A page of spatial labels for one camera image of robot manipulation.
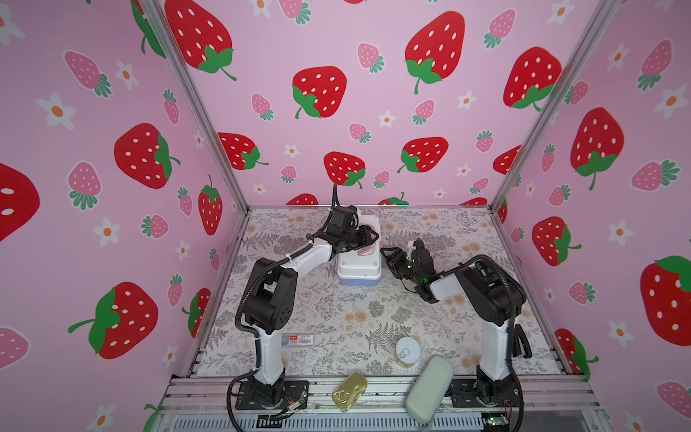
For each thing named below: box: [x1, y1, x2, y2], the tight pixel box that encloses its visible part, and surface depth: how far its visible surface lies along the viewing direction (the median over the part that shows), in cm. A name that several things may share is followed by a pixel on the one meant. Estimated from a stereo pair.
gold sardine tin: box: [332, 371, 368, 411], surface depth 73 cm
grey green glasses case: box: [404, 354, 455, 424], surface depth 74 cm
